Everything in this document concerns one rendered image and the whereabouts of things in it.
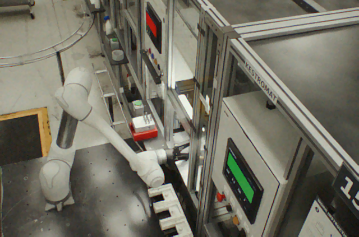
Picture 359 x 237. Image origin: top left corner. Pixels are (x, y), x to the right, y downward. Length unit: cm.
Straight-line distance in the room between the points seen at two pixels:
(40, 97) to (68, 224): 226
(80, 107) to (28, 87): 268
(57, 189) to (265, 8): 154
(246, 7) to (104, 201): 149
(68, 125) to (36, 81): 244
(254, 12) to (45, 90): 330
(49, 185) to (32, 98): 219
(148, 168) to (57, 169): 57
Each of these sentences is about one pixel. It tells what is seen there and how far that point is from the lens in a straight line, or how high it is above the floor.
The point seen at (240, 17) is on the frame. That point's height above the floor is 201.
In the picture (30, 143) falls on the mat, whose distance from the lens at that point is 392.
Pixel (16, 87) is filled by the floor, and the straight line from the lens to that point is 467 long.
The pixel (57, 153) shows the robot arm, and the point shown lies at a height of 94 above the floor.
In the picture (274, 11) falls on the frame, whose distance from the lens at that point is 161.
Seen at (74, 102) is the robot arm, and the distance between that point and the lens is 197.
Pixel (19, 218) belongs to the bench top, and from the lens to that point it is 255.
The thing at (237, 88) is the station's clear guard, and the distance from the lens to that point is 139.
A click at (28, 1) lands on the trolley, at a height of 28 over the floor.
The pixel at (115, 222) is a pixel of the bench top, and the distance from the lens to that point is 241.
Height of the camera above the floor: 269
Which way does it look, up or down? 40 degrees down
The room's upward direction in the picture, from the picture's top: 3 degrees clockwise
